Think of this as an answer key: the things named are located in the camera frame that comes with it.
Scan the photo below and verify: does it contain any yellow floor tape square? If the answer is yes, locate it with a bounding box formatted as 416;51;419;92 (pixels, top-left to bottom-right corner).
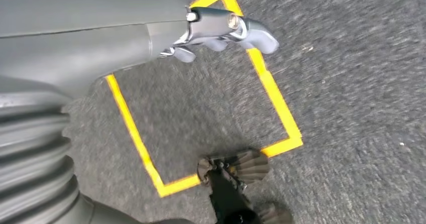
105;0;304;198

